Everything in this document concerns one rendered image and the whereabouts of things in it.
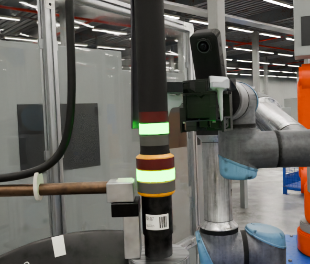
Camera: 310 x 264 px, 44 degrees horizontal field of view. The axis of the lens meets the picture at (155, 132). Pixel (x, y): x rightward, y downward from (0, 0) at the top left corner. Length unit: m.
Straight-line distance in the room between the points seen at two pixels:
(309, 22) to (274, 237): 3.39
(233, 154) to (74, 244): 0.34
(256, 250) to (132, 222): 0.78
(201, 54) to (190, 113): 0.10
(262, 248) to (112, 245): 0.66
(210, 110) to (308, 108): 3.89
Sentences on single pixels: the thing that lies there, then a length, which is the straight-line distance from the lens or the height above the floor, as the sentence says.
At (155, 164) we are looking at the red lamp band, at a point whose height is 1.57.
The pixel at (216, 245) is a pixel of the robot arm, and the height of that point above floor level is 1.23.
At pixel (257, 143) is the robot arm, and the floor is 1.56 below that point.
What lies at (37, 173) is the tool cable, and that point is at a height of 1.56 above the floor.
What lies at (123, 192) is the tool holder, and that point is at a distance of 0.43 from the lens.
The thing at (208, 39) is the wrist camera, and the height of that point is 1.74.
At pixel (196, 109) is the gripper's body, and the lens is 0.59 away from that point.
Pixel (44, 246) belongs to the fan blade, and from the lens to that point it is 0.61.
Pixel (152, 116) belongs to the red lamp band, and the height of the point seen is 1.62.
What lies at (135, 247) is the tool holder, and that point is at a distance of 0.44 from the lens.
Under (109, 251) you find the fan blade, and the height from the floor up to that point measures 1.42.
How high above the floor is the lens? 1.63
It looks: 3 degrees down
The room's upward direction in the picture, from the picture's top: 2 degrees counter-clockwise
